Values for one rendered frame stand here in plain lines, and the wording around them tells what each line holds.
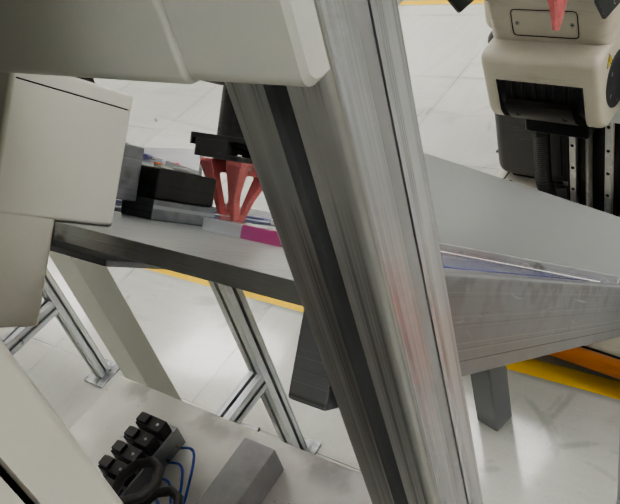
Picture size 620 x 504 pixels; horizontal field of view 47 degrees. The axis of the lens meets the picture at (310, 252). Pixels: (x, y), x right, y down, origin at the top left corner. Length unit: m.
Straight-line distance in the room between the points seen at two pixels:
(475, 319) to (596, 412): 1.32
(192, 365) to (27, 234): 1.68
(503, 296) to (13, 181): 0.30
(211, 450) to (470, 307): 0.66
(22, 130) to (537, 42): 1.10
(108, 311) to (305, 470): 0.64
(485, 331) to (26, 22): 0.32
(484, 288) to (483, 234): 0.82
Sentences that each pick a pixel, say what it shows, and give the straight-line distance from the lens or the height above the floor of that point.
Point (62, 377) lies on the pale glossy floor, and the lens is 2.27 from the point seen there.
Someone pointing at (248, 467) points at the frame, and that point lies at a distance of 0.93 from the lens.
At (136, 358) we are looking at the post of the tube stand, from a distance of 1.54.
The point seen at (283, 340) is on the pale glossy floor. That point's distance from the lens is 2.02.
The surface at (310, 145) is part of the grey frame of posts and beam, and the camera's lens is 0.20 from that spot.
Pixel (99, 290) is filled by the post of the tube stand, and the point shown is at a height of 0.60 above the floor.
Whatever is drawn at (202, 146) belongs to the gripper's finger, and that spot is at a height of 1.03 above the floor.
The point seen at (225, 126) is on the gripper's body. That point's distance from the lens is 0.79.
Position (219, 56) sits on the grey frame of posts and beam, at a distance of 0.19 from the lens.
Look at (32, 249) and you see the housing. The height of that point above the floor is 1.19.
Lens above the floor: 1.39
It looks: 37 degrees down
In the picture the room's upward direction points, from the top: 18 degrees counter-clockwise
